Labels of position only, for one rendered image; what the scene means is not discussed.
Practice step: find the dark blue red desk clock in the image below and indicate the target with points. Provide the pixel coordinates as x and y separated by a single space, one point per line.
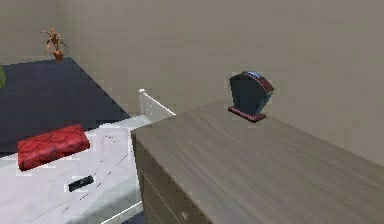
250 96

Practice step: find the grey wooden chest of drawers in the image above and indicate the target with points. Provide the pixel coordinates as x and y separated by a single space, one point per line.
253 166

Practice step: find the white bed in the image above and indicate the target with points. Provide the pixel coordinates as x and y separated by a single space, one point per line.
100 160

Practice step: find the black remote control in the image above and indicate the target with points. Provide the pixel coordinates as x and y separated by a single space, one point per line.
80 183

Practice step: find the red pillow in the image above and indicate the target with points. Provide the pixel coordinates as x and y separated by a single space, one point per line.
51 146

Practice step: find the brown house plant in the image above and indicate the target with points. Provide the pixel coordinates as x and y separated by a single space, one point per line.
55 45

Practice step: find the green house plant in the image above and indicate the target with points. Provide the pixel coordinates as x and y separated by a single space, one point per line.
1 76

